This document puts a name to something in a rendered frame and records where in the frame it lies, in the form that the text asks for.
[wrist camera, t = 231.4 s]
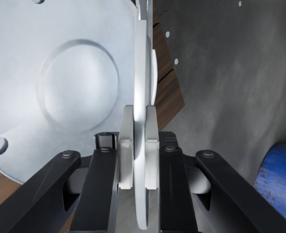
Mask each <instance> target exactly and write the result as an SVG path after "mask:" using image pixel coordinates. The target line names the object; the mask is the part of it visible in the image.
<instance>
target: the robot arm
mask: <svg viewBox="0 0 286 233"><path fill-rule="evenodd" d="M93 139H94V152H93V155H90V156H86V157H81V154H80V152H78V151H74V150H65V151H63V152H60V153H58V154H57V155H56V156H55V157H54V158H52V159H51V160H50V161H49V162H48V163H47V164H45V165H44V166H43V167H42V168H41V169H40V170H39V171H38V172H36V173H35V174H34V175H33V176H32V177H31V178H29V179H28V180H27V181H26V182H25V183H24V184H23V185H21V186H20V187H19V188H18V189H17V190H16V191H15V192H13V193H12V194H11V195H10V196H9V197H8V198H7V199H6V200H5V201H3V202H2V203H1V204H0V233H59V232H60V230H61V229H62V228H63V226H64V225H65V223H66V222H67V220H68V219H69V218H70V216H71V215H72V213H73V212H74V211H75V213H74V216H73V219H72V222H71V225H70V229H69V231H64V232H63V233H115V228H116V218H117V208H118V193H119V187H121V189H131V187H132V182H133V166H134V136H133V105H126V106H125V107H124V112H123V117H122V122H121V127H120V131H119V132H100V133H97V134H95V135H94V136H93ZM145 187H147V189H156V188H158V233H202V232H199V231H198V226H197V221H196V216H195V212H194V207H193V201H192V196H191V193H193V198H194V200H195V202H196V203H197V205H198V206H199V208H200V209H201V211H202V213H203V214H204V216H205V218H206V219H207V221H208V222H209V224H210V225H211V227H212V229H213V231H214V232H215V233H286V218H285V217H284V216H283V215H282V214H281V213H280V212H279V211H278V210H277V209H275V208H274V207H273V206H272V205H271V204H270V203H269V202H268V201H267V200H266V199H265V198H264V197H263V196H262V195H261V194H260V193H259V192H258V191H257V190H256V189H255V188H254V187H253V186H252V185H251V184H250V183H249V182H248V181H247V180H246V179H245V178H244V177H243V176H241V175H240V174H239V173H238V172H237V171H236V170H235V169H234V168H233V167H232V166H231V165H230V164H229V163H228V162H227V161H226V160H225V159H224V158H223V157H222V156H221V155H220V154H218V153H217V152H214V151H212V150H201V151H198V152H197V153H196V155H195V157H193V156H188V155H185V154H183V151H182V149H181V148H180V147H179V145H178V142H177V138H176V134H175V133H173V132H172V131H158V126H157V117H156V108H155V106H154V105H147V106H146V122H145Z"/></svg>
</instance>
